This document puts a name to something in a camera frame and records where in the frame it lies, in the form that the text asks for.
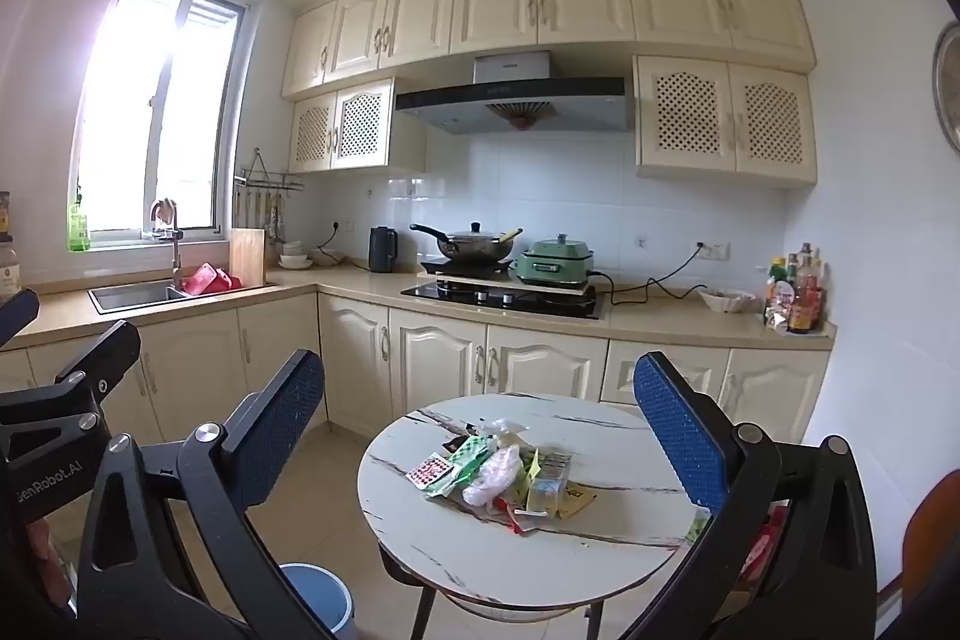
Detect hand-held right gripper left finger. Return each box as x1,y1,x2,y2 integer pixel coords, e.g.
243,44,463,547
75,349,327,640

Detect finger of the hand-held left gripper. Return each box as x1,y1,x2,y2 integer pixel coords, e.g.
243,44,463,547
0,320,143,453
0,289,40,348

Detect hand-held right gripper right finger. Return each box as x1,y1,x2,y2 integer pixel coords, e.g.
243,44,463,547
622,351,901,640

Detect blue trash bin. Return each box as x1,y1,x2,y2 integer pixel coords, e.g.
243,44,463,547
277,563,353,637

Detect glass jar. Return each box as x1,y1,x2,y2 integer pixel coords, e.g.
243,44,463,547
0,235,22,300

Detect steel sink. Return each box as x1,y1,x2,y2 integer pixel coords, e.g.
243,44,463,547
88,280,275,313

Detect round white marble table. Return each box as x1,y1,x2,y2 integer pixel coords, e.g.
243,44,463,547
356,392,710,640

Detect red basin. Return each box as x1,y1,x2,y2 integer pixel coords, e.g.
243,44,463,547
180,263,245,296

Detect white bowl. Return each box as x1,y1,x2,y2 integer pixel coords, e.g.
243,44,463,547
699,287,757,313

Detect red snack bag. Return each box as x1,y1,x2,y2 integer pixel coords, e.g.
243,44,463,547
739,505,788,603

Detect pale green drink carton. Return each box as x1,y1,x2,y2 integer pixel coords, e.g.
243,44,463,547
525,449,575,513

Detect red dotted packet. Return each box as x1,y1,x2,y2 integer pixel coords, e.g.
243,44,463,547
405,451,455,487

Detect cream lower cabinets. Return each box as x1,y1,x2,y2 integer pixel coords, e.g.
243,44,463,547
0,291,833,446

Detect wooden cutting board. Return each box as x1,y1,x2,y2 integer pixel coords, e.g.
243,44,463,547
229,227,267,289

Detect cluster of condiment bottles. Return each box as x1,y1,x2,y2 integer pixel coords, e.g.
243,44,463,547
763,242,826,335

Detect green snack packet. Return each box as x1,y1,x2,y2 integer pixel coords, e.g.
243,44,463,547
424,434,500,498

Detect black electric kettle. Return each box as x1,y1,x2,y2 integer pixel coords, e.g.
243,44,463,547
367,225,398,274

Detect green electric cooker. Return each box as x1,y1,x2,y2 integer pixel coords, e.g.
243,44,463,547
514,233,597,289

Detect black gas stove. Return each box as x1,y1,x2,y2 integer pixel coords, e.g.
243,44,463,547
401,280,607,320

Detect hanging utensil rack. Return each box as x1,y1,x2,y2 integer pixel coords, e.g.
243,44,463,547
232,149,305,236

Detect kitchen window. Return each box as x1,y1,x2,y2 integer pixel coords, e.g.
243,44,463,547
71,0,248,247

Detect wok with lid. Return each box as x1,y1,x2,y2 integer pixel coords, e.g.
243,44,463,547
409,221,524,262

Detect brown wooden chair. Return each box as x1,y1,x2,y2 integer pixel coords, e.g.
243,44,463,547
900,479,960,611

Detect large lattice door cabinet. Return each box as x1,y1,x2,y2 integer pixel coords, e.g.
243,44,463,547
634,55,817,187

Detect small lattice door cabinet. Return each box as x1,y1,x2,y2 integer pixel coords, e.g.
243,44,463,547
289,77,428,175

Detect black range hood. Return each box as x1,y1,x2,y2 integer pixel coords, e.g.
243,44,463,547
395,51,629,135

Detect black power cable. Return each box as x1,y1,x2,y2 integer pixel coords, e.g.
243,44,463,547
592,246,706,307

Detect round silver wall disc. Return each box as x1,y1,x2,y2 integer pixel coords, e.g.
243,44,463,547
932,20,960,154

